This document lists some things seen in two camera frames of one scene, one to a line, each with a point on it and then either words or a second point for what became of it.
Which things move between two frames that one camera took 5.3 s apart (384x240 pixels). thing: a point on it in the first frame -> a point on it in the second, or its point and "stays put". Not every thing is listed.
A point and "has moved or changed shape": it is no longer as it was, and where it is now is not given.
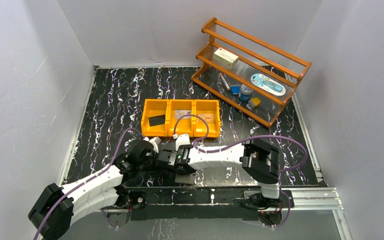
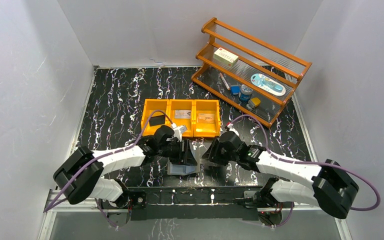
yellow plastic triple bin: x=181 y=118 stays put
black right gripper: x=190 y=172 -> x=215 y=147
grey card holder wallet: x=185 y=178 has moved or changed shape
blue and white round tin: x=246 y=92 stays put
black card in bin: x=157 y=120 stays put
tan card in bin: x=209 y=118 stays put
